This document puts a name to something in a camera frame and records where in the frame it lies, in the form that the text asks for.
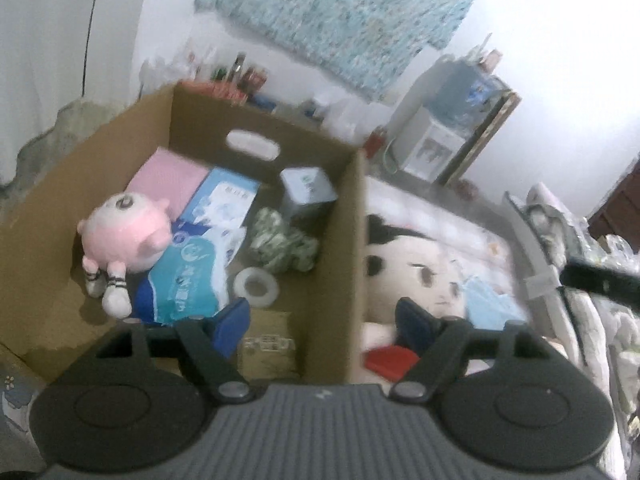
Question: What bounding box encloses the white tape roll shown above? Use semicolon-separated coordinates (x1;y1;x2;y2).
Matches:
233;268;280;308

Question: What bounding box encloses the blue water bottle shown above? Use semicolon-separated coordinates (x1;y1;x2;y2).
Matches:
426;58;506;136

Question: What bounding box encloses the blue white tissue pack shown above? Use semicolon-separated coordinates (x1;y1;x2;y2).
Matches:
134;220;246;325

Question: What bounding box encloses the brown cardboard box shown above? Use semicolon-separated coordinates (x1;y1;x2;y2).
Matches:
1;84;367;384

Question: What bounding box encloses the gold soap box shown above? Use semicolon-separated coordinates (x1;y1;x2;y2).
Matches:
238;309;299;382

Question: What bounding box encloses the framed board against wall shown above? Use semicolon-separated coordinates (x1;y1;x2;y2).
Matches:
436;90;522;186

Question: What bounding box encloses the pink round plush toy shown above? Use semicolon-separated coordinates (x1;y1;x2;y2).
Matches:
77;192;172;318

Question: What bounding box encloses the red thermos bottle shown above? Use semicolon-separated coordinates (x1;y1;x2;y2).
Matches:
362;127;387;159

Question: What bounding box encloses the pink sponge cloth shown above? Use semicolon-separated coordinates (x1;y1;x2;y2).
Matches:
126;148;210;221

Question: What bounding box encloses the grey cream tube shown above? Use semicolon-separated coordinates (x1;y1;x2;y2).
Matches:
280;167;338;221

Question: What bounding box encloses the green floral scrunchie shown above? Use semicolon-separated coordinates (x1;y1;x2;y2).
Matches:
250;207;320;274

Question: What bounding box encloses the big-head doll red dress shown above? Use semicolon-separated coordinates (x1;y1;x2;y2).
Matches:
360;214;465;384

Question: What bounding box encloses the brown wooden door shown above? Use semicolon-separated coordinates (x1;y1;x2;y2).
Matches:
589;162;640;252

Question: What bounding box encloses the floral blue wall cloth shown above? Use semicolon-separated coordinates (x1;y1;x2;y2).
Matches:
194;0;474;98

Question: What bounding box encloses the white water dispenser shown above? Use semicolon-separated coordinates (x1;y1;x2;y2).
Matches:
390;106;471;183

